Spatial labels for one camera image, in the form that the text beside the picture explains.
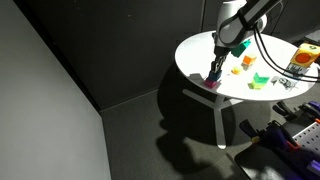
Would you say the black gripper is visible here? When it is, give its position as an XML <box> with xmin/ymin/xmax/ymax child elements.
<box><xmin>208</xmin><ymin>43</ymin><xmax>232</xmax><ymax>73</ymax></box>

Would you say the blue block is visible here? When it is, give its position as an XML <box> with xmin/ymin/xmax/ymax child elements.
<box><xmin>208</xmin><ymin>69</ymin><xmax>223</xmax><ymax>83</ymax></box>

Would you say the dark green block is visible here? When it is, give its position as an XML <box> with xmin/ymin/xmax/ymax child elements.
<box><xmin>252</xmin><ymin>72</ymin><xmax>270</xmax><ymax>85</ymax></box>

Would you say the pink block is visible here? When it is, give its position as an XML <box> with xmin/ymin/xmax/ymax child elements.
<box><xmin>203</xmin><ymin>79</ymin><xmax>219</xmax><ymax>89</ymax></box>

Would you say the small orange block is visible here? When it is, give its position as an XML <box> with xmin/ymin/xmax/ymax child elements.
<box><xmin>231</xmin><ymin>65</ymin><xmax>244</xmax><ymax>75</ymax></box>

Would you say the black white graffiti cube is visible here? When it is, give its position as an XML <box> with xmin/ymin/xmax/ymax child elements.
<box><xmin>282</xmin><ymin>63</ymin><xmax>309</xmax><ymax>81</ymax></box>

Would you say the purple clamp with orange tip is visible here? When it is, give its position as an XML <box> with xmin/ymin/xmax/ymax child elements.
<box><xmin>238</xmin><ymin>119</ymin><xmax>301</xmax><ymax>156</ymax></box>

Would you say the orange soft number cube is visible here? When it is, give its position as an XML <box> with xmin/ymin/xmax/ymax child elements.
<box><xmin>289</xmin><ymin>43</ymin><xmax>320</xmax><ymax>68</ymax></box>

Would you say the black clamp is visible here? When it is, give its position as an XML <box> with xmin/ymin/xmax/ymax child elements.
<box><xmin>272</xmin><ymin>99</ymin><xmax>320</xmax><ymax>125</ymax></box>

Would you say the black mat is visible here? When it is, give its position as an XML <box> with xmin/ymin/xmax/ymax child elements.
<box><xmin>234</xmin><ymin>143</ymin><xmax>320</xmax><ymax>180</ymax></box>

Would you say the white perforated board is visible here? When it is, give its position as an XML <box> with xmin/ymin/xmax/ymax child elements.
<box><xmin>292</xmin><ymin>121</ymin><xmax>320</xmax><ymax>156</ymax></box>

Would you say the small purple clamp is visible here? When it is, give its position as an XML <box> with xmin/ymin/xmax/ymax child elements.
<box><xmin>306</xmin><ymin>159</ymin><xmax>320</xmax><ymax>176</ymax></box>

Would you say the white table pedestal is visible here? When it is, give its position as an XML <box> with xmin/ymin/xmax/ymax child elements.
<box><xmin>182</xmin><ymin>88</ymin><xmax>245</xmax><ymax>150</ymax></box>

